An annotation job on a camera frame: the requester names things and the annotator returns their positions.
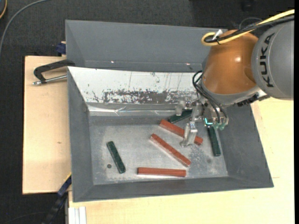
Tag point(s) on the dark green flat block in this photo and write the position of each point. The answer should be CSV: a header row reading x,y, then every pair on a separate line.
x,y
215,141
178,117
116,157

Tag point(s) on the pale cardboard board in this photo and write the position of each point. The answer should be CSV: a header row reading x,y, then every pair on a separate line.
x,y
46,125

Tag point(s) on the grey metal bin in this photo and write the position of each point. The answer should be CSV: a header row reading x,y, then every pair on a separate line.
x,y
140,43

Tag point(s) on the red-brown flat block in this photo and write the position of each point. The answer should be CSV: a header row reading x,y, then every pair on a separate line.
x,y
169,149
172,128
161,171

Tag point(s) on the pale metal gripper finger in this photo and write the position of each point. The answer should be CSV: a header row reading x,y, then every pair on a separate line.
x,y
179,108
190,133

